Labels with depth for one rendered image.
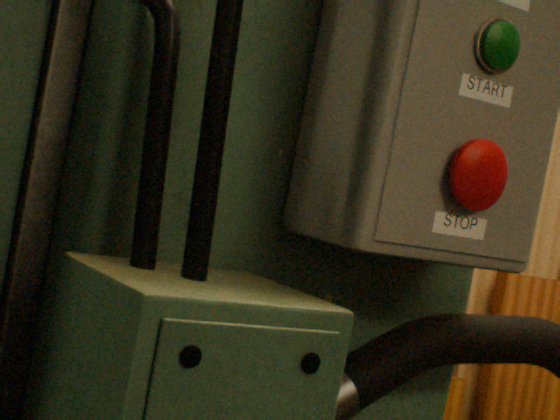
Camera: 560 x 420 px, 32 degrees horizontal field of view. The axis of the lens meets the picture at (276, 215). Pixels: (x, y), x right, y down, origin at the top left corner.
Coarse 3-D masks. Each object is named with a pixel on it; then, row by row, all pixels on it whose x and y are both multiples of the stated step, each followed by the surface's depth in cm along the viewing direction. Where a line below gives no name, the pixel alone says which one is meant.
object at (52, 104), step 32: (64, 0) 41; (64, 32) 41; (64, 64) 42; (64, 96) 42; (32, 128) 42; (64, 128) 42; (32, 160) 42; (64, 160) 42; (32, 192) 42; (32, 224) 42; (32, 256) 42; (32, 288) 42; (0, 320) 42; (32, 320) 43; (0, 352) 42; (0, 384) 42; (0, 416) 42
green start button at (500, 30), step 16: (496, 16) 41; (480, 32) 41; (496, 32) 41; (512, 32) 41; (480, 48) 41; (496, 48) 41; (512, 48) 41; (480, 64) 41; (496, 64) 41; (512, 64) 42
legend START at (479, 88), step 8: (464, 80) 41; (472, 80) 41; (480, 80) 41; (488, 80) 42; (464, 88) 41; (472, 88) 41; (480, 88) 41; (488, 88) 42; (496, 88) 42; (504, 88) 42; (512, 88) 42; (472, 96) 41; (480, 96) 41; (488, 96) 42; (496, 96) 42; (504, 96) 42; (496, 104) 42; (504, 104) 42
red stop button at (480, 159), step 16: (464, 144) 41; (480, 144) 41; (496, 144) 41; (464, 160) 40; (480, 160) 41; (496, 160) 41; (464, 176) 40; (480, 176) 41; (496, 176) 41; (464, 192) 41; (480, 192) 41; (496, 192) 41; (480, 208) 41
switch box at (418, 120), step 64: (384, 0) 40; (448, 0) 40; (320, 64) 43; (384, 64) 39; (448, 64) 40; (320, 128) 43; (384, 128) 39; (448, 128) 41; (512, 128) 43; (320, 192) 42; (384, 192) 39; (448, 192) 41; (512, 192) 43; (448, 256) 42; (512, 256) 44
